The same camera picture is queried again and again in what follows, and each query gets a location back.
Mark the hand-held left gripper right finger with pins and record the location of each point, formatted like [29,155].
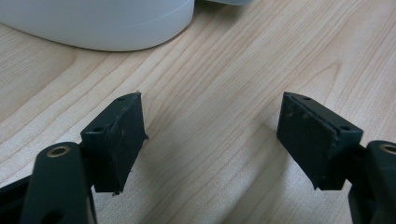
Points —
[314,140]

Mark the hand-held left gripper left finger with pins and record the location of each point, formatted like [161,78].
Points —
[120,140]

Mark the white blue rice cooker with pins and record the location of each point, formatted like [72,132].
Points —
[102,21]

